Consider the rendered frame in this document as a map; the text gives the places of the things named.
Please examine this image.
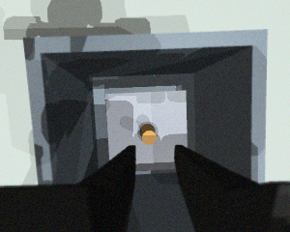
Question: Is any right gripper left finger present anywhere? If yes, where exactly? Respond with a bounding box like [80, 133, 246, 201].
[0, 145, 136, 232]

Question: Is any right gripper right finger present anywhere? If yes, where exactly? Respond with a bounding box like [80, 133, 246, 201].
[174, 145, 290, 232]

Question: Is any brown cylindrical peg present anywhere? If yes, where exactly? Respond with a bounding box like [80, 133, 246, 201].
[141, 124, 157, 145]

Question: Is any dark grey open box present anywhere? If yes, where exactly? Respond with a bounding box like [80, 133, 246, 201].
[23, 29, 268, 232]

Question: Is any light grey plate with hole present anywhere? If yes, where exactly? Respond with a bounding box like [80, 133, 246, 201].
[105, 91, 188, 171]

